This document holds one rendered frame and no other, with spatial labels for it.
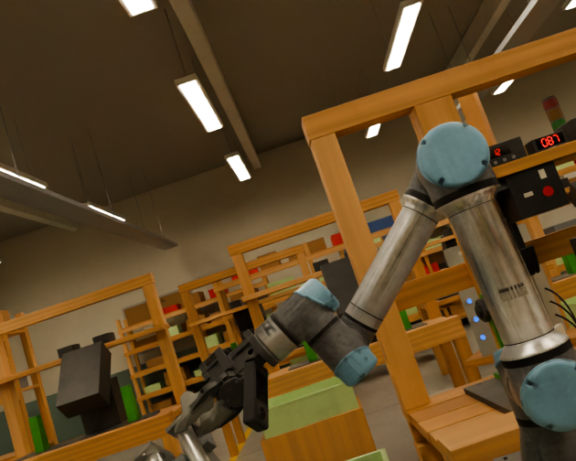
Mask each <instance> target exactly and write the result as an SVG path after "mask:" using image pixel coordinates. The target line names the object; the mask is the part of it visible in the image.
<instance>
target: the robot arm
mask: <svg viewBox="0 0 576 461"><path fill-rule="evenodd" d="M489 161H490V151H489V147H488V143H487V141H486V139H485V138H484V136H483V135H482V134H481V133H480V132H479V131H478V130H477V129H476V128H474V127H473V126H472V125H469V124H467V123H459V122H449V123H442V124H440V125H438V126H436V127H434V128H432V129H431V131H430V132H429V133H427V134H426V135H425V136H424V137H423V138H422V140H421V142H420V143H419V145H418V148H417V152H416V165H415V169H414V173H413V176H412V179H411V182H410V184H409V186H408V188H407V190H406V192H405V194H404V196H403V197H404V201H405V204H404V206H403V208H402V210H401V211H400V214H399V216H398V217H397V218H396V220H395V222H394V224H393V226H392V227H391V229H390V231H389V234H388V235H387V237H386V239H385V241H384V242H383V243H382V245H381V247H380V249H379V251H378V253H377V255H376V257H375V259H374V260H373V262H372V264H371V265H370V267H369V268H368V271H367V273H366V275H365V276H364V278H363V280H362V282H361V284H360V285H359V287H358V289H357V291H356V292H355V294H354V296H353V298H352V300H351V301H350V303H349V305H348V307H347V309H346V312H345V313H344V315H342V317H341V319H340V318H339V317H338V316H337V314H336V313H335V311H336V310H337V309H338V308H339V302H338V300H337V299H336V298H335V297H334V296H333V295H332V293H331V292H330V291H329V290H328V289H327V288H326V287H325V286H324V285H323V284H322V283H321V282H320V281H318V280H317V279H314V278H313V279H309V280H308V281H307V282H306V283H305V284H303V285H302V286H301V287H300V288H299V289H297V290H296V291H294V292H293V294H292V295H291V296H290V297H289V298H288V299H287V300H286V301H285V302H284V303H283V304H282V305H281V306H280V307H278V308H277V309H276V310H275V311H274V312H273V313H272V314H271V315H270V316H269V317H268V318H267V319H266V320H265V321H264V322H263V323H262V324H261V325H260V326H259V327H257V328H256V329H255V330H254V331H255V335H254V334H252V333H251V332H250V331H249V330H248V329H247V330H246V331H245V332H244V333H243V336H244V337H245V339H244V340H243V341H242V342H241V343H240V344H239V345H238V346H237V347H236V348H235V349H233V350H231V349H230V348H226V349H224V350H223V349H222V348H221V347H218V348H217V349H216V350H215V351H214V352H213V353H212V354H211V355H210V356H209V357H208V358H207V359H205V360H204V361H203V362H202V363H201V364H200V365H199V367H200V370H201V371H202V374H201V375H202V376H203V378H204V380H205V381H206V382H207V384H206V385H205V386H204V387H203V388H202V389H201V390H200V391H199V392H197V393H193V392H192V391H186V392H184V393H183V394H182V396H181V398H180V401H181V408H182V415H181V417H180V418H179V420H178V421H177V423H176V427H175V430H174V431H175V433H176V434H178V433H181V432H185V431H186V430H188V427H189V426H190V425H191V424H192V423H194V422H196V421H197V419H198V418H199V420H200V426H199V427H198V428H197V429H196V430H194V432H195V434H196V435H197V438H199V437H201V436H203V435H206V434H209V433H211V432H213V431H215V430H216V429H218V428H221V427H222V426H224V425H225V424H226V423H228V422H230V421H231V420H233V419H234V418H235V417H237V416H238V415H239V414H240V412H241V411H242V409H243V423H244V424H246V425H247V426H249V427H250V428H251V429H253V430H254V431H256V432H257V433H258V432H262V431H265V430H267V429H268V428H269V405H268V370H266V369H265V368H264V367H263V364H265V363H266V362H268V363H269V364H270V365H271V366H272V367H275V366H276V365H277V364H278V363H279V360H280V361H283V360H284V359H286V358H287V357H288V356H289V355H290V354H291V353H292V352H293V351H294V350H295V349H296V348H297V347H298V346H299V345H300V344H301V343H302V342H303V341H305V342H306V343H307V344H308V345H309V347H310V348H311V349H312V350H313V351H314V352H315V353H316V354H317V355H318V357H319V358H320V359H321V360H322V361H323V362H324V363H325V364H326V365H327V366H328V367H329V369H330V370H331V371H333V372H334V374H335V376H336V377H337V378H339V379H340V380H341V381H342V382H344V383H345V385H346V386H348V387H353V386H355V385H356V384H358V383H359V382H360V381H361V380H362V379H364V378H365V377H366V376H367V375H368V374H369V373H370V372H371V371H372V369H373V368H374V367H375V366H376V364H377V362H378V360H377V358H376V356H375V355H374V354H373V353H372V352H371V351H370V348H369V345H370V343H371V341H372V339H373V338H374V337H375V335H376V333H377V331H378V329H379V326H380V325H381V323H382V321H383V319H384V318H385V316H386V314H387V313H388V312H389V309H390V307H391V305H392V304H393V302H394V300H395V298H396V297H397V295H398V293H399V291H400V289H401V288H402V286H403V284H404V283H405V281H406V279H407V277H408V276H409V274H410V272H411V269H412V268H413V266H414V264H415V263H416V262H417V260H418V258H419V256H420V255H421V252H422V250H423V248H424V247H425V245H426V243H427V241H428V240H429V239H430V237H431V235H432V233H433V231H434V229H435V227H436V226H437V224H438V222H439V221H440V220H445V219H447V218H448V219H449V221H450V222H451V224H452V227H453V230H454V233H455V235H456V237H457V239H458V241H459V243H460V245H461V248H462V250H463V252H464V256H465V258H466V260H467V262H468V264H469V266H470V269H471V271H472V273H473V275H474V278H475V280H476V283H477V285H478V287H479V289H480V292H481V294H482V296H483V298H484V300H485V303H486V306H487V308H488V310H489V313H490V315H491V317H492V319H493V321H494V323H495V325H496V329H497V331H498V334H499V336H500V337H501V339H502V342H503V344H504V347H503V348H500V349H498V350H496V351H495V352H494V354H493V358H494V361H495V367H496V369H497V371H498V373H499V376H500V379H501V381H502V383H503V386H504V388H505V391H506V394H507V398H508V400H509V402H510V405H511V408H512V410H513V413H514V415H515V417H516V420H517V424H518V427H519V437H520V455H521V461H576V352H575V349H574V347H573V345H572V344H571V340H570V338H569V336H568V335H566V334H564V333H562V332H560V331H558V330H557V329H555V328H554V327H553V325H552V323H551V321H550V319H549V315H548V313H547V311H546V309H545V306H544V305H543V303H542V301H541V298H540V296H539V293H538V291H537V288H536V286H535V285H534V283H533V281H532V278H531V276H530V274H529V272H528V268H527V266H526V265H525V263H524V260H523V258H522V256H521V254H520V251H519V249H518V247H517V245H516V242H515V240H514V238H513V236H512V234H511V231H510V229H509V227H508V226H507V222H506V220H505V218H504V216H503V213H502V211H501V209H500V208H499V206H498V203H497V201H496V193H497V191H498V190H499V187H500V185H499V183H498V180H497V178H496V175H495V172H494V170H493V168H492V167H491V165H490V162H489ZM227 349H230V351H227ZM207 361H208V362H207ZM206 362H207V363H206ZM205 363H206V364H205ZM215 398H216V399H217V401H216V402H215V403H214V399H215Z"/></svg>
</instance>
